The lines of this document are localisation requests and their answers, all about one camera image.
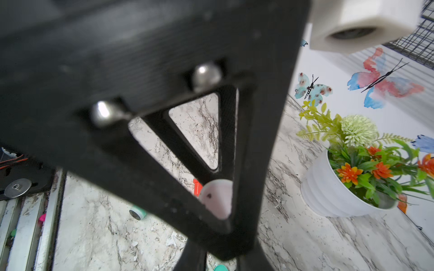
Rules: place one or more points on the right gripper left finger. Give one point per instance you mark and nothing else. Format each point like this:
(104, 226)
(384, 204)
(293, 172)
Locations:
(193, 258)

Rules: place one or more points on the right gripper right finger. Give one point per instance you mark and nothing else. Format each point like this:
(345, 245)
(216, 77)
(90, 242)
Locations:
(254, 260)

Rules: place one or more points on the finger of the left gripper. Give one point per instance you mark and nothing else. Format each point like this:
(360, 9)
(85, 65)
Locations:
(115, 161)

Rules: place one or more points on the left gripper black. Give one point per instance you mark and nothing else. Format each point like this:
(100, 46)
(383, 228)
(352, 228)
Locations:
(59, 58)

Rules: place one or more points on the red stamp white base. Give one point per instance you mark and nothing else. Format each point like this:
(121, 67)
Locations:
(216, 196)

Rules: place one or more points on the green cap on edge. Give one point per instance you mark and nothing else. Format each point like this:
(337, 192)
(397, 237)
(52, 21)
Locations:
(221, 267)

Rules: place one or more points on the green stamp lying apart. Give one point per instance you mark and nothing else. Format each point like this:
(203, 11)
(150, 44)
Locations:
(137, 213)

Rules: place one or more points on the white pot with flowers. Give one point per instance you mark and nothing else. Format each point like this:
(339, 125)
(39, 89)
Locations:
(361, 171)

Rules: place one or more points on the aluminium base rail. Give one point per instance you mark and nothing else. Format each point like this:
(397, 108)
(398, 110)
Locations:
(31, 198)

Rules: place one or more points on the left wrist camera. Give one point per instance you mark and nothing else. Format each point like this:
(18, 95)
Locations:
(351, 26)

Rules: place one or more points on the black wire wall basket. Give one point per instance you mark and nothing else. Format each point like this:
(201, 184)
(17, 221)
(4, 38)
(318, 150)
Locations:
(419, 46)

